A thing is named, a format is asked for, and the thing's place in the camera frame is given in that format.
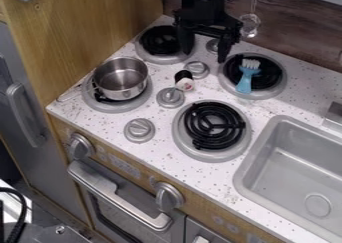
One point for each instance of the grey toy fridge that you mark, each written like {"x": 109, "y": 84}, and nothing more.
{"x": 26, "y": 127}

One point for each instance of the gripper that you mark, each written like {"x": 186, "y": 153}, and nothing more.
{"x": 206, "y": 12}

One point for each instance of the silver pot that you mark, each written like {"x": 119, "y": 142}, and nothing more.
{"x": 121, "y": 78}

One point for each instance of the tap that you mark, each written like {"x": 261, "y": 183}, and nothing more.
{"x": 334, "y": 117}

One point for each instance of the toy sink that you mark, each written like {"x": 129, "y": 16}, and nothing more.
{"x": 294, "y": 177}

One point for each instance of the clear glass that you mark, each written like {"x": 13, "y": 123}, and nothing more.
{"x": 250, "y": 25}

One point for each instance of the blue brush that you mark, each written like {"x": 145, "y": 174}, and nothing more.
{"x": 246, "y": 77}

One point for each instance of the toy stove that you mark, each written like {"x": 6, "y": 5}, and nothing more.
{"x": 212, "y": 127}

